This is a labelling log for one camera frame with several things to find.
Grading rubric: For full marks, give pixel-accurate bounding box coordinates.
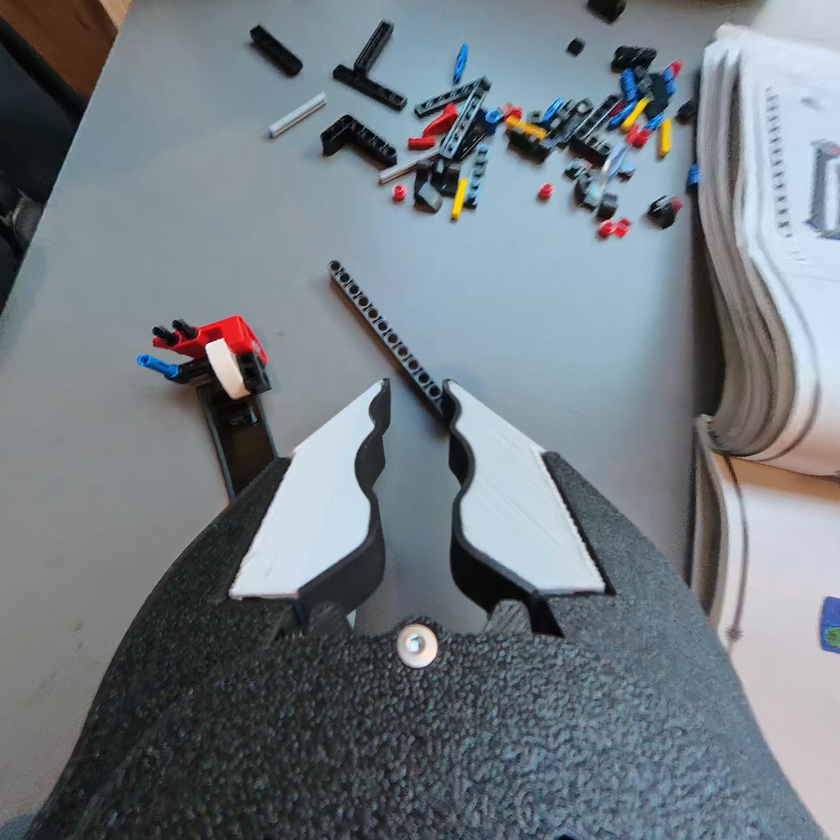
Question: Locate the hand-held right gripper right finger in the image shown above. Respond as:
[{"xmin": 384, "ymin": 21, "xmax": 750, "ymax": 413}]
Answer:
[{"xmin": 441, "ymin": 378, "xmax": 609, "ymax": 614}]

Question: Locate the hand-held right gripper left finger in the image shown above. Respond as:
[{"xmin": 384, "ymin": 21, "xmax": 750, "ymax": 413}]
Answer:
[{"xmin": 227, "ymin": 378, "xmax": 393, "ymax": 611}]

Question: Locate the black panel toy brick assembly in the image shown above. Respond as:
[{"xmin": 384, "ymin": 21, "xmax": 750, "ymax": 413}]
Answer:
[{"xmin": 136, "ymin": 315, "xmax": 280, "ymax": 503}]

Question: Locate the long dark toy beam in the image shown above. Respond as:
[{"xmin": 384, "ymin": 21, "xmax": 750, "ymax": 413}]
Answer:
[{"xmin": 328, "ymin": 260, "xmax": 454, "ymax": 421}]

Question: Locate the grey desk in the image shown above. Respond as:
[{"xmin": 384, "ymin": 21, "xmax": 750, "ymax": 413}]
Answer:
[{"xmin": 0, "ymin": 0, "xmax": 756, "ymax": 834}]

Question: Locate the open building instruction booklet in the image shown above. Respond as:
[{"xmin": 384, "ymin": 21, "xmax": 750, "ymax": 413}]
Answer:
[{"xmin": 686, "ymin": 23, "xmax": 840, "ymax": 828}]

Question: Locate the black L-shaped toy beam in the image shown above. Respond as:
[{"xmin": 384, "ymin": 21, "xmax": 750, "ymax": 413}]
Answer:
[{"xmin": 320, "ymin": 115, "xmax": 398, "ymax": 168}]

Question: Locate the pile of loose toy bricks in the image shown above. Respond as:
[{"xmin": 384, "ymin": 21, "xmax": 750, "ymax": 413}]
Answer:
[{"xmin": 377, "ymin": 42, "xmax": 700, "ymax": 240}]

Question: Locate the light grey toy axle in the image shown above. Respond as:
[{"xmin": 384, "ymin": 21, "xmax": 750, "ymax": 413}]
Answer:
[{"xmin": 268, "ymin": 92, "xmax": 328, "ymax": 139}]

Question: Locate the black thin toy plate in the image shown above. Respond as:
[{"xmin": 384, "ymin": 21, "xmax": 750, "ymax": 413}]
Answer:
[
  {"xmin": 354, "ymin": 20, "xmax": 395, "ymax": 70},
  {"xmin": 332, "ymin": 63, "xmax": 408, "ymax": 111}
]

